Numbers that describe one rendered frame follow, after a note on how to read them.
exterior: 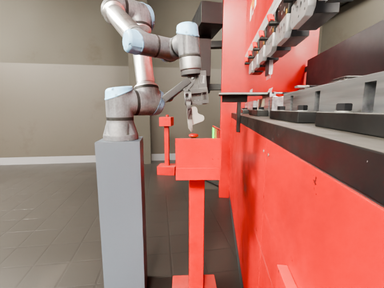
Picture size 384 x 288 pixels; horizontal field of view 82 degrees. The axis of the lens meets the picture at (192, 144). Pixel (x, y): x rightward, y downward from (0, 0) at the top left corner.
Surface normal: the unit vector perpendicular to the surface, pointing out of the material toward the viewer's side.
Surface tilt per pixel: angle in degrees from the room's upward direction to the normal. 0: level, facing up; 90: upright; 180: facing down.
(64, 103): 90
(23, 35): 90
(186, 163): 90
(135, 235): 90
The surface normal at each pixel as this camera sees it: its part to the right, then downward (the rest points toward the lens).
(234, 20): -0.11, 0.15
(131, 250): 0.15, 0.15
